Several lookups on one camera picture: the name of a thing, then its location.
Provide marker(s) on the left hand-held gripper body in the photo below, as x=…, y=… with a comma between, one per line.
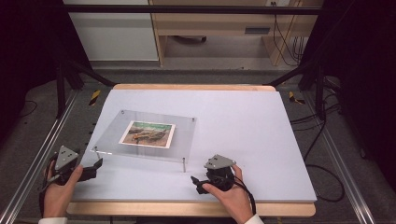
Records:
x=66, y=157

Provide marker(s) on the yellow clamp right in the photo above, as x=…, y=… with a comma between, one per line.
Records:
x=294, y=98

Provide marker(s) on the white table sheet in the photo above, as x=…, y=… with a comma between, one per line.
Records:
x=249, y=130

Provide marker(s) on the black horizontal bar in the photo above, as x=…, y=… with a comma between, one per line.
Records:
x=186, y=9

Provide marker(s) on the yellow clamp left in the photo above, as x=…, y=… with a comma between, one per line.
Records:
x=95, y=97

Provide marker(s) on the landscape photo print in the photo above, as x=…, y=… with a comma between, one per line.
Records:
x=149, y=133

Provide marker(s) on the aluminium floor rail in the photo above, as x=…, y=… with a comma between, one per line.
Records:
x=342, y=165
x=37, y=158

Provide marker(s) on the person's left hand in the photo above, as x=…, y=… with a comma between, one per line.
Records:
x=57, y=197

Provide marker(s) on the wooden desk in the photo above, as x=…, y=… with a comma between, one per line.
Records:
x=218, y=23

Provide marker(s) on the person's right hand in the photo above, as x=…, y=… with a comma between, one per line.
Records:
x=232, y=202

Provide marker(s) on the wooden table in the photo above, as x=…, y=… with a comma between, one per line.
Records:
x=155, y=209

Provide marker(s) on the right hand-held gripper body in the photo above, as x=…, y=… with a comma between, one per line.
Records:
x=219, y=175

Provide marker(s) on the clear acrylic photo frame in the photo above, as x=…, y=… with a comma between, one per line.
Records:
x=106, y=140

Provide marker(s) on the black metal stand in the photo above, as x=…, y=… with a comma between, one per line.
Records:
x=319, y=93
x=60, y=93

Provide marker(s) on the black curtain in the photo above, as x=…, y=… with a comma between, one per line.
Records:
x=28, y=46
x=367, y=62

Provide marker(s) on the white cabinet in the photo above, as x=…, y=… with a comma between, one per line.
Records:
x=115, y=37

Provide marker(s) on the yellow clamp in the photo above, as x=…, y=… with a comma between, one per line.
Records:
x=95, y=97
x=294, y=98

